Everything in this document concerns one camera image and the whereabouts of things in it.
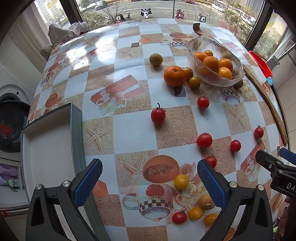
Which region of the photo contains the brown longan fruit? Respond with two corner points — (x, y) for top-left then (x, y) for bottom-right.
(198, 194), (215, 210)

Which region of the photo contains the small orange kumquat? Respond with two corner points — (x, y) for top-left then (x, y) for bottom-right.
(183, 67), (194, 82)
(189, 77), (201, 88)

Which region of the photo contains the patterned tablecloth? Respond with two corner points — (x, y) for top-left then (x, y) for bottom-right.
(28, 19), (285, 240)

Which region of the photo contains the cloth bag on table edge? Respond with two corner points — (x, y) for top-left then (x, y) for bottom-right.
(40, 22), (87, 56)

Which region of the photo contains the green-brown round fruit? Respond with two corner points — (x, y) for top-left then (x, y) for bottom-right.
(149, 53), (163, 66)

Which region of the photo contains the red cherry tomato with stem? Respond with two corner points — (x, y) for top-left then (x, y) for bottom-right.
(151, 103), (166, 125)

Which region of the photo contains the glass fruit bowl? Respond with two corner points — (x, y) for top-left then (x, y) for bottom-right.
(188, 36), (245, 87)

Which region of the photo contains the large orange on table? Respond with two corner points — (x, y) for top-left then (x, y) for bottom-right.
(164, 66), (186, 87)

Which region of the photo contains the white washing machine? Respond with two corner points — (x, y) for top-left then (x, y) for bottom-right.
(1, 65), (33, 212)

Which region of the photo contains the orange in bowl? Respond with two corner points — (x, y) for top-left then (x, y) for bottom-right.
(203, 56), (220, 73)

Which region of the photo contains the white tray with green rim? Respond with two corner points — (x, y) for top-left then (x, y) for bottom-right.
(21, 103), (109, 240)

